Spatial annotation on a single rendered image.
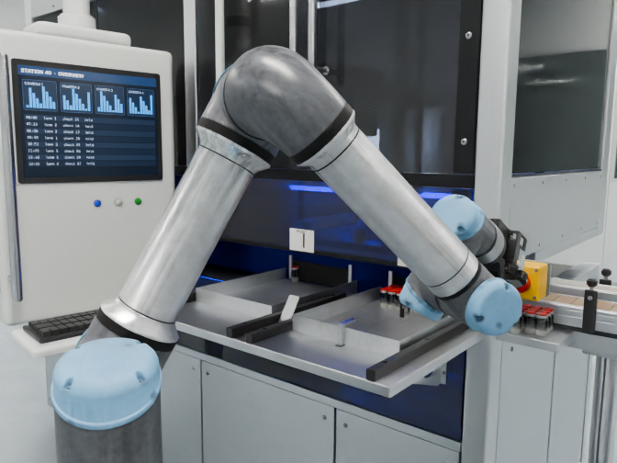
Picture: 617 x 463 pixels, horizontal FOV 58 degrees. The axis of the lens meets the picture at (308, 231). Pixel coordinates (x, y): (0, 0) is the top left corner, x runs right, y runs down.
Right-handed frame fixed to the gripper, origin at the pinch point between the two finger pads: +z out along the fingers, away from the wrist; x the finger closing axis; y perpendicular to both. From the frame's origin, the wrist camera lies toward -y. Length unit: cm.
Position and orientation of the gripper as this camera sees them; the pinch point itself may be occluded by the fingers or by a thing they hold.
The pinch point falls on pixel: (513, 285)
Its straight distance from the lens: 119.5
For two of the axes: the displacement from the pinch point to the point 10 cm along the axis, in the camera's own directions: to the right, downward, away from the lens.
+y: 2.7, -9.4, 2.0
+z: 5.7, 3.3, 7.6
